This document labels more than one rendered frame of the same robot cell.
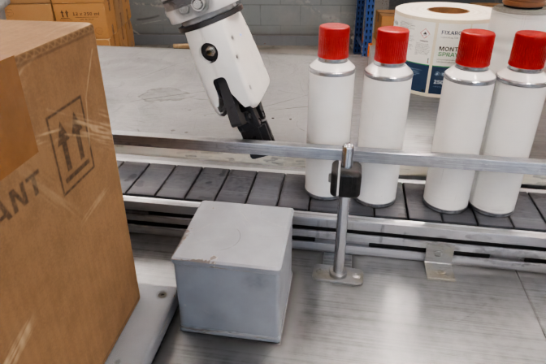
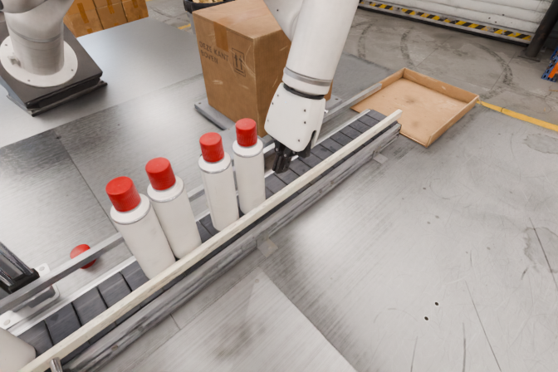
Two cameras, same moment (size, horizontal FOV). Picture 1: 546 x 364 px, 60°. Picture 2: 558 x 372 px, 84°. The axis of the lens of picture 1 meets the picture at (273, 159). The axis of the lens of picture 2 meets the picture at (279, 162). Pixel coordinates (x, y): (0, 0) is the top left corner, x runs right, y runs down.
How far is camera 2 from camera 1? 0.89 m
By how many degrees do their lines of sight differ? 95
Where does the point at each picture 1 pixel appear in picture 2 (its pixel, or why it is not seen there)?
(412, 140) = (259, 314)
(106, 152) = (251, 79)
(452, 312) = not seen: hidden behind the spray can
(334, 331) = (198, 181)
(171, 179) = (318, 159)
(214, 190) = (293, 168)
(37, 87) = (230, 38)
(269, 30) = not seen: outside the picture
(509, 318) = not seen: hidden behind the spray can
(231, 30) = (280, 92)
